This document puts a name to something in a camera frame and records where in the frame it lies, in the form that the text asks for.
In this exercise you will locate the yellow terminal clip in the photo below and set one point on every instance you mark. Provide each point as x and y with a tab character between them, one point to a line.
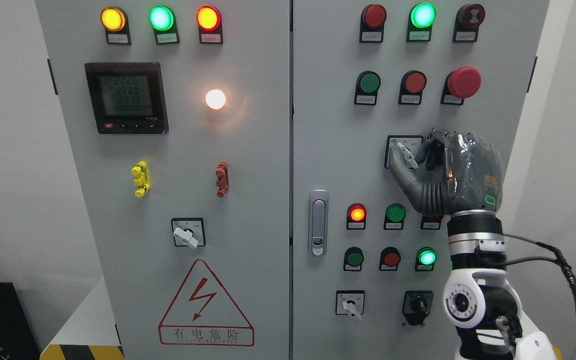
141	178

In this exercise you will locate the green push button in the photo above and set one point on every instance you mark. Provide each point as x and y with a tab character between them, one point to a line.
366	88
353	259

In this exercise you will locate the grey right cabinet door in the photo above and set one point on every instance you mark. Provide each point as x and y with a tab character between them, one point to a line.
340	147

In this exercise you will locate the dark red buzzer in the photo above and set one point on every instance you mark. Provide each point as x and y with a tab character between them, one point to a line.
468	20

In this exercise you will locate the white glowing indicator light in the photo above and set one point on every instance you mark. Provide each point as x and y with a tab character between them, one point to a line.
215	99

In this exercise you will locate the grey rotary switch left door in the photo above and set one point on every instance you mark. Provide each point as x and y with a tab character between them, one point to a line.
188	232

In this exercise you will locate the green indicator light top left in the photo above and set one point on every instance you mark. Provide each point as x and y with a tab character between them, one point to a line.
165	28

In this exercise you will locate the red emergency stop button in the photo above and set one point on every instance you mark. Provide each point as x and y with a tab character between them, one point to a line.
460	84

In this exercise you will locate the green indicator light middle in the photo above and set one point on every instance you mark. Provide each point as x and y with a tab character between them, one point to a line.
394	217

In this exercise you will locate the red indicator light top right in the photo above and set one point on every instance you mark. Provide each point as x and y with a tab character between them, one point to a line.
371	23

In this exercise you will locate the green push button lower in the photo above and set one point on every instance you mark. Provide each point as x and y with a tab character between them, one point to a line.
353	259

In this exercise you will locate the black digital power meter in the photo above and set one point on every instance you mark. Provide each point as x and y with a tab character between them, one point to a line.
127	98

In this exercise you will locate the grey left cabinet door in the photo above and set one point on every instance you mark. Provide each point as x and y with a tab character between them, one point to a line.
247	232

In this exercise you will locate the yellow indicator light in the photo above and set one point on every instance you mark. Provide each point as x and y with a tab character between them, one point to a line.
116	25

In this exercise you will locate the green push button upper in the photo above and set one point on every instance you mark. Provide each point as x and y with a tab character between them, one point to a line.
366	88

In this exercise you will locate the red terminal clip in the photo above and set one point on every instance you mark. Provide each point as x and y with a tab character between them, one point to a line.
222	179

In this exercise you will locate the green indicator light top right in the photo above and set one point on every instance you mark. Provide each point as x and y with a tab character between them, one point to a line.
420	23

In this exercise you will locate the black rotary selector switch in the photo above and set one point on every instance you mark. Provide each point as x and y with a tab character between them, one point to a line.
417	306

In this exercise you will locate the red push button upper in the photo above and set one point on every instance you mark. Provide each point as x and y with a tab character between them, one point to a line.
412	84

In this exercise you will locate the silver door handle lock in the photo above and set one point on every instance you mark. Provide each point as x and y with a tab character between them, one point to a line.
318	221

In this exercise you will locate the lit green indicator light lower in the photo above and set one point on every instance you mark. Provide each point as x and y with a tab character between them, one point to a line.
425	260

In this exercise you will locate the lit red indicator light middle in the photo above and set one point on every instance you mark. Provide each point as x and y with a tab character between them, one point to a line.
356	216

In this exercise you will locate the grey rotary switch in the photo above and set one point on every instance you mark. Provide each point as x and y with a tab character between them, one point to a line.
350	303
407	145

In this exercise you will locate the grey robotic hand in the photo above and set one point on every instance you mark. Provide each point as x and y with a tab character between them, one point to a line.
457	172

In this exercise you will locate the red electrical hazard warning sign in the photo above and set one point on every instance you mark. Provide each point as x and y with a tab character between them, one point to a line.
203	313

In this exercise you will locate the grey cabinet door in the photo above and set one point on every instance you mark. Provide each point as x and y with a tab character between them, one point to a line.
340	147
247	232

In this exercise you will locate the white table with hazard stripes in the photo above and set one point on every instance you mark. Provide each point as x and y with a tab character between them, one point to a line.
94	333

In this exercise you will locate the red push button lower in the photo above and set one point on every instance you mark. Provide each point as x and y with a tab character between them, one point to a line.
389	260

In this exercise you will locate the red push button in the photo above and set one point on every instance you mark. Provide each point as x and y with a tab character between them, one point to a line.
389	260
412	84

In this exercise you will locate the red-orange indicator light top left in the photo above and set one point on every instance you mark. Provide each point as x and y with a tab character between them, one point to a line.
210	25

